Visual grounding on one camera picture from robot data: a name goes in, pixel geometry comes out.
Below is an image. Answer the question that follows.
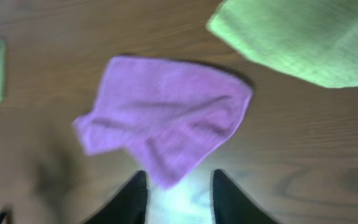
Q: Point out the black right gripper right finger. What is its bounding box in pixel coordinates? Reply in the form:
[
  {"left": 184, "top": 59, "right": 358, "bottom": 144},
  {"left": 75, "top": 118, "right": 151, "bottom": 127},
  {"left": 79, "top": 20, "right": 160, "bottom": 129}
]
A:
[{"left": 212, "top": 169, "right": 278, "bottom": 224}]

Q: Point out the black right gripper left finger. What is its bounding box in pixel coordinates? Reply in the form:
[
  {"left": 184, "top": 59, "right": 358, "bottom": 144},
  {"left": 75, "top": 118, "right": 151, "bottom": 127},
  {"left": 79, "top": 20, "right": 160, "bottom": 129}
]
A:
[{"left": 84, "top": 170, "right": 148, "bottom": 224}]

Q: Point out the purple cloth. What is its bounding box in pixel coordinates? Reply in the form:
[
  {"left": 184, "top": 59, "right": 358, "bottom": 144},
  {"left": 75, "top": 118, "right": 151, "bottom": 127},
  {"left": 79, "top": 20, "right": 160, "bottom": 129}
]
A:
[{"left": 73, "top": 55, "right": 253, "bottom": 189}]

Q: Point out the olive green flat cloth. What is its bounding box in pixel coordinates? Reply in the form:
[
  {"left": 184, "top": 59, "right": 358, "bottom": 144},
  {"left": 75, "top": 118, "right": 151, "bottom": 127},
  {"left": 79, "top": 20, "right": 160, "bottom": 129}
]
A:
[{"left": 206, "top": 0, "right": 358, "bottom": 88}]

